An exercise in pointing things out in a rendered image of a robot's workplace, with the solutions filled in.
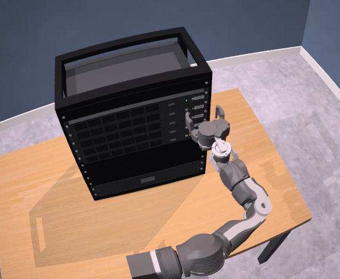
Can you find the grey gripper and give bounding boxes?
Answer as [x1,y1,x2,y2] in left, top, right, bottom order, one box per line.
[185,105,230,153]

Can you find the black server rack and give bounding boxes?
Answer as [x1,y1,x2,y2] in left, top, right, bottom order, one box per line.
[55,27,213,201]

